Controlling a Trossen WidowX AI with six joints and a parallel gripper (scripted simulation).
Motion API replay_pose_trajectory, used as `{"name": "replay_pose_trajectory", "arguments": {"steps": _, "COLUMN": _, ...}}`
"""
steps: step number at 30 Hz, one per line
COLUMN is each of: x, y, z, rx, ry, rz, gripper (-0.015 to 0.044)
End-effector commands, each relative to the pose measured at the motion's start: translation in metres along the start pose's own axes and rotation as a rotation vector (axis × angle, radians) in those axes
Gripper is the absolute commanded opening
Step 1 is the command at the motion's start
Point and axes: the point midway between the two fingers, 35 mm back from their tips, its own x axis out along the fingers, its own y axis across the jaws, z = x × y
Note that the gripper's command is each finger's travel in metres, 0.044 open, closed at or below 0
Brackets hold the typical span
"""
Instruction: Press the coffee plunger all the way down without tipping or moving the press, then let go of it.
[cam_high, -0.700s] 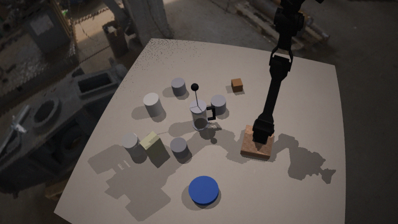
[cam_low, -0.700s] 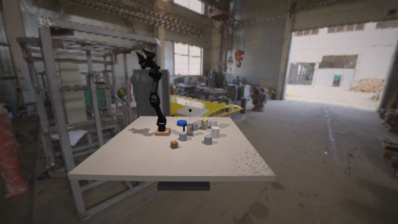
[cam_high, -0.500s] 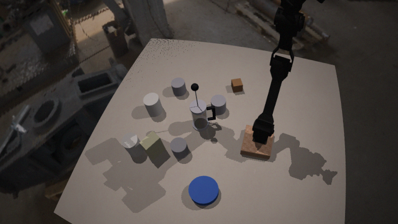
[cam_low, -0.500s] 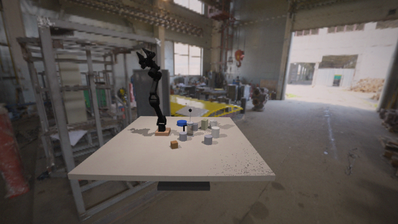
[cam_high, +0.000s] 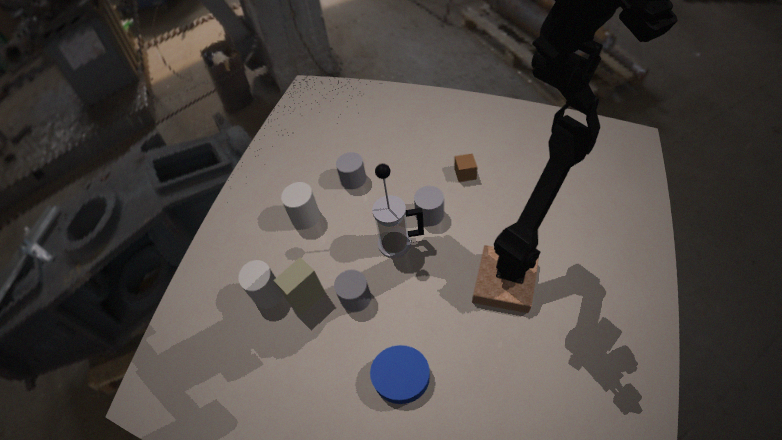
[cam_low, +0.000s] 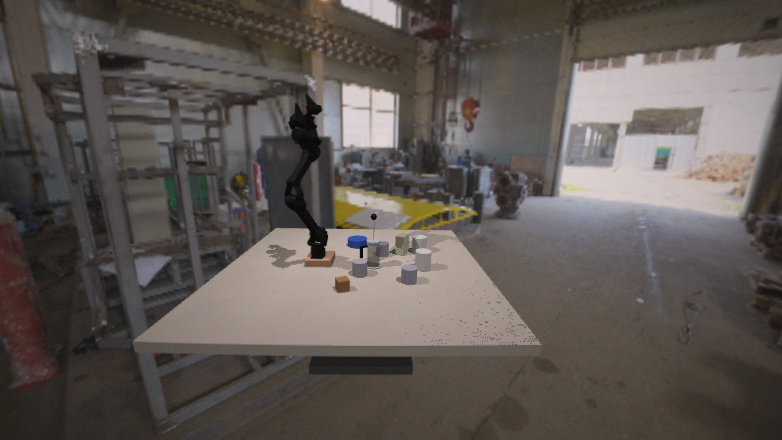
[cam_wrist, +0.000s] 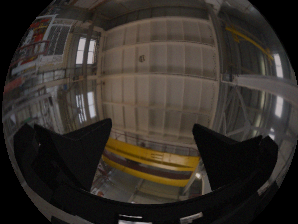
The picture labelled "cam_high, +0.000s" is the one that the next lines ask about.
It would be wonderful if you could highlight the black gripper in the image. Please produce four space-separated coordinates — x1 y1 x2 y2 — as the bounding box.
555 0 678 42

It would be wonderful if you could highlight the glass french press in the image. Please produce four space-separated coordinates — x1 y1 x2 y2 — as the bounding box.
372 163 424 258

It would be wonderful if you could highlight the blue cylinder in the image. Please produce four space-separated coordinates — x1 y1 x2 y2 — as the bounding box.
370 346 430 404

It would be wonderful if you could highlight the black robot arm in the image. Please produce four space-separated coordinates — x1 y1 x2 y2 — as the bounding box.
494 0 625 284

